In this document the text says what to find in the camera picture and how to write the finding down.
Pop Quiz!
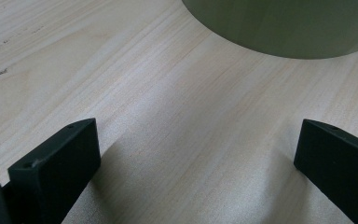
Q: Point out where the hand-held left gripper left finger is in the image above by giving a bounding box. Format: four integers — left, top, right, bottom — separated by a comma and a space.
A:
2, 118, 103, 224

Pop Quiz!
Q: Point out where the green plastic trash bin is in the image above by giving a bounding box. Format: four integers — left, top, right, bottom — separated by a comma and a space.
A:
181, 0, 358, 60

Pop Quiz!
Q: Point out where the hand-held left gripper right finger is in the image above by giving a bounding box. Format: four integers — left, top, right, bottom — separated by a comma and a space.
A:
293, 119, 358, 224

